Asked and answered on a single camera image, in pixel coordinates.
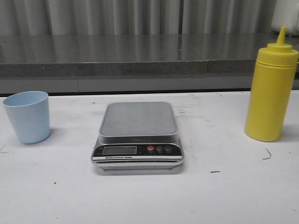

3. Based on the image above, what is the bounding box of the yellow squeeze bottle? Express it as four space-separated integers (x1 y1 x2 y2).
245 27 299 142

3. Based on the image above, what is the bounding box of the light blue plastic cup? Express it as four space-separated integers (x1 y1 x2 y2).
3 91 50 144

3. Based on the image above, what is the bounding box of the silver digital kitchen scale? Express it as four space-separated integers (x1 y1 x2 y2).
91 102 185 170

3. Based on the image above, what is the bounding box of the grey stone counter ledge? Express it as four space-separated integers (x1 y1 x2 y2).
0 32 299 94

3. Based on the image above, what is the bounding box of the white appliance in background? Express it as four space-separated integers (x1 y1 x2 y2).
271 0 299 36

